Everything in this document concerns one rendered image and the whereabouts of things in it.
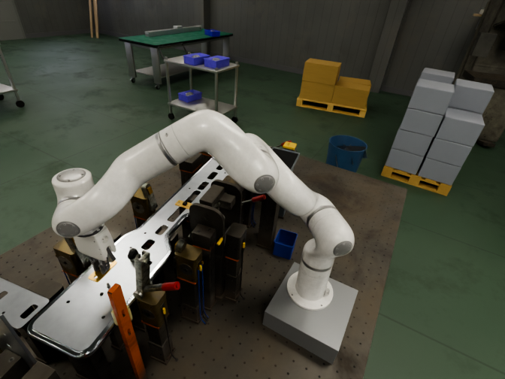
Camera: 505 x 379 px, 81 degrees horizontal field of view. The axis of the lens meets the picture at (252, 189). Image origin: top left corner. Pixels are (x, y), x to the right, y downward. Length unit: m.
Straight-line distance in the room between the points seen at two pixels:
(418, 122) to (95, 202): 3.39
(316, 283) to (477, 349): 1.60
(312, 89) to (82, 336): 5.29
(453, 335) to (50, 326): 2.30
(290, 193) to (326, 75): 4.90
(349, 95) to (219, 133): 5.10
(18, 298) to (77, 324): 0.22
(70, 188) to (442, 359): 2.24
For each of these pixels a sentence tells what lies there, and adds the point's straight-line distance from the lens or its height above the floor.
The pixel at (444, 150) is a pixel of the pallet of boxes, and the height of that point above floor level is 0.51.
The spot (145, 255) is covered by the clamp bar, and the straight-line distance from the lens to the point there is 0.84.
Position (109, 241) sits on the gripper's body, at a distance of 0.91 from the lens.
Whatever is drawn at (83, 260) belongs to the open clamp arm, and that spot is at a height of 1.01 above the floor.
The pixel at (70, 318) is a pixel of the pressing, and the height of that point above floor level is 1.00.
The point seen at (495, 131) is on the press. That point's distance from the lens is 6.10.
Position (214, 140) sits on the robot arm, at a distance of 0.70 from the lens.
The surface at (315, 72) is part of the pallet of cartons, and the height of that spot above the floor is 0.64.
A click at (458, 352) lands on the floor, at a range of 2.51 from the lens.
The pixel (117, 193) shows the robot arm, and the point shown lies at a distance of 0.73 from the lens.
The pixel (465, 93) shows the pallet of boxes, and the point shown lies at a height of 1.03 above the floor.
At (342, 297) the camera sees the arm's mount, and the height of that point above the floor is 0.80.
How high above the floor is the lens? 1.82
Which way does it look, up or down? 35 degrees down
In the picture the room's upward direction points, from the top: 5 degrees clockwise
